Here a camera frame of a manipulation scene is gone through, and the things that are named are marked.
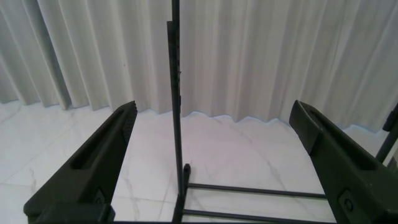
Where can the white curtain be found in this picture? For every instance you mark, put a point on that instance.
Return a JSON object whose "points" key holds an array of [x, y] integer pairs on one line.
{"points": [[248, 62]]}

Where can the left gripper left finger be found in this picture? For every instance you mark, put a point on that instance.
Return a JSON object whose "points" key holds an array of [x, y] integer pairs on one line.
{"points": [[77, 193]]}

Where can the black clothes rack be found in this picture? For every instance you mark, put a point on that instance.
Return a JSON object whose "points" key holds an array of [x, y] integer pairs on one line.
{"points": [[176, 124]]}

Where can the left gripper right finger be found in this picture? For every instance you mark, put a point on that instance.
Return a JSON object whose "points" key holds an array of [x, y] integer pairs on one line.
{"points": [[367, 193]]}

